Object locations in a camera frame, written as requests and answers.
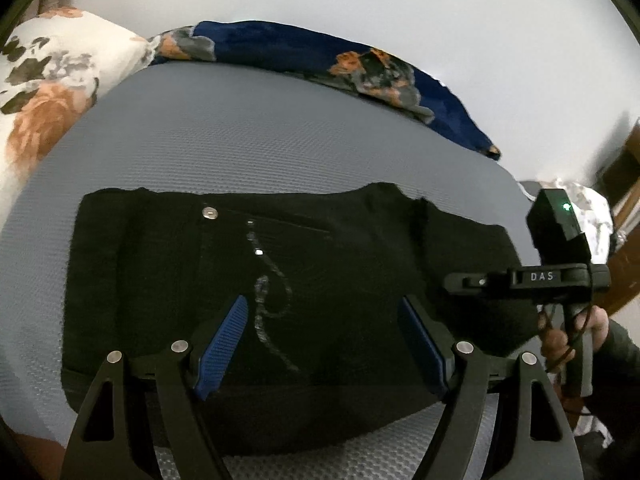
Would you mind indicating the white floral cloth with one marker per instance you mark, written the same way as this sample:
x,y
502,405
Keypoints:
x,y
595,215

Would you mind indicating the navy floral blanket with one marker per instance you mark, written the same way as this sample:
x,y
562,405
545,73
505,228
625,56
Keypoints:
x,y
280,47

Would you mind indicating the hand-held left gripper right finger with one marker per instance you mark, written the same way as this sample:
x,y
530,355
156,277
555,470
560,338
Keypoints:
x,y
422,345

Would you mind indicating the wooden furniture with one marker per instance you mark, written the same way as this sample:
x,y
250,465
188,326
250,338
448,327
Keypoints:
x,y
625,270

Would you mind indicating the black pants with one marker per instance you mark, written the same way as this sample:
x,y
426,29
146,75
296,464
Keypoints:
x,y
350,270

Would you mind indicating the grey bed mattress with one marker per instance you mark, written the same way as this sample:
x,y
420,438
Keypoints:
x,y
250,135

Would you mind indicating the person's right hand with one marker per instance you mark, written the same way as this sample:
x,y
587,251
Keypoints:
x,y
552,340

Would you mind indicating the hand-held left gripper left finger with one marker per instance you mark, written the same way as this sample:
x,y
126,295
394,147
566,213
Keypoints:
x,y
225,345

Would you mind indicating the white floral pillow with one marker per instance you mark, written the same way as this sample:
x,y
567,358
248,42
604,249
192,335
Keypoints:
x,y
45,100

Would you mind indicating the person's right forearm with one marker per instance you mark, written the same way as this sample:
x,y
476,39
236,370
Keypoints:
x,y
620,380

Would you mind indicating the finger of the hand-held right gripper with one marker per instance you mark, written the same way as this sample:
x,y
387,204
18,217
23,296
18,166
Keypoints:
x,y
470,282

